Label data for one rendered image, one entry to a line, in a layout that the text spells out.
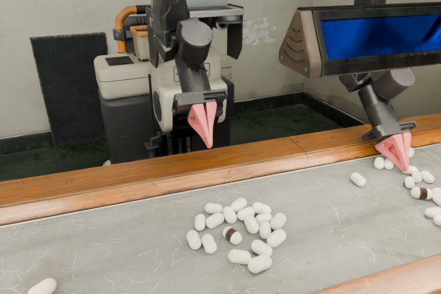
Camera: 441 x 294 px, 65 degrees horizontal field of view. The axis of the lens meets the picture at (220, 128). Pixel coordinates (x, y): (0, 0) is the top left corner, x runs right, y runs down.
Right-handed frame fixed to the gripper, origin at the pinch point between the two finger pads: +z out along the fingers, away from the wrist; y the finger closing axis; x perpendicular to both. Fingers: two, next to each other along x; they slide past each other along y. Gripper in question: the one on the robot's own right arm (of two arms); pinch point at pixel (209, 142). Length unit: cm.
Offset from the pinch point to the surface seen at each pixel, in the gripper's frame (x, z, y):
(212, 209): 4.1, 11.3, -1.2
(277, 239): -3.1, 19.4, 6.2
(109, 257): 2.4, 15.7, -19.5
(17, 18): 120, -142, -64
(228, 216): 2.0, 13.5, 0.7
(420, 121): 14, -2, 63
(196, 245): -0.7, 17.1, -6.2
